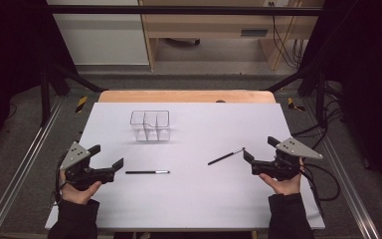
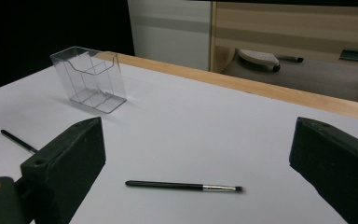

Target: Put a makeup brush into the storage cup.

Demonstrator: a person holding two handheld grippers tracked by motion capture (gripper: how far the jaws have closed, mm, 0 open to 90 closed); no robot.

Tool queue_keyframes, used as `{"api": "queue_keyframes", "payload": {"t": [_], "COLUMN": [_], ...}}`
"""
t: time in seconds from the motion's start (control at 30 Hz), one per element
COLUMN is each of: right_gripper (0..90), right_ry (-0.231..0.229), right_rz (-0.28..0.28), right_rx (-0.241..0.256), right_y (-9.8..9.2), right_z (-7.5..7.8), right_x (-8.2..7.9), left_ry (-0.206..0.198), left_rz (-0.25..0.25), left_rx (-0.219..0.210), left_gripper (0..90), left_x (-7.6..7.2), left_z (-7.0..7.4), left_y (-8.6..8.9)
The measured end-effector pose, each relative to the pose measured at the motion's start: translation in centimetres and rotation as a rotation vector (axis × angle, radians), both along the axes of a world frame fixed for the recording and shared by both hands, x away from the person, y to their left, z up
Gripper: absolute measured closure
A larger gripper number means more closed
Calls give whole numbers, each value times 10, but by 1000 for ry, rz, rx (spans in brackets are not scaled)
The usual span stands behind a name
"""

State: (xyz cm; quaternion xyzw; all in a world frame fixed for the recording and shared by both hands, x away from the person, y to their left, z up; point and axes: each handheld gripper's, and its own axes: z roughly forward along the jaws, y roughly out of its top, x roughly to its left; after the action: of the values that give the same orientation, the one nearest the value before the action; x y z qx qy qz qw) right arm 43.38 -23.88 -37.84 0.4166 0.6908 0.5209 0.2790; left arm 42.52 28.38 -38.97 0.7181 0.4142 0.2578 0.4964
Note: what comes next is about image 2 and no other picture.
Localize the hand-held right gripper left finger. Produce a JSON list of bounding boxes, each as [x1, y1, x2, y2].
[[21, 116, 107, 224]]

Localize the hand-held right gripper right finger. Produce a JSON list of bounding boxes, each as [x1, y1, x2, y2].
[[288, 116, 358, 224]]

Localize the clear acrylic organizer box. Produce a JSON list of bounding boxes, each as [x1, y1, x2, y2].
[[49, 46, 128, 115]]

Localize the office chair base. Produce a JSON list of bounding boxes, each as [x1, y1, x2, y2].
[[237, 49, 305, 73]]

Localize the black curtain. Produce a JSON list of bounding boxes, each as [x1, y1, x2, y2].
[[0, 0, 135, 95]]

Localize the wooden desk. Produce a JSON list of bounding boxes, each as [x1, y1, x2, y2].
[[209, 1, 358, 73]]

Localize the white cabinet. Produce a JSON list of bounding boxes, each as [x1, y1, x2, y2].
[[127, 0, 214, 71]]

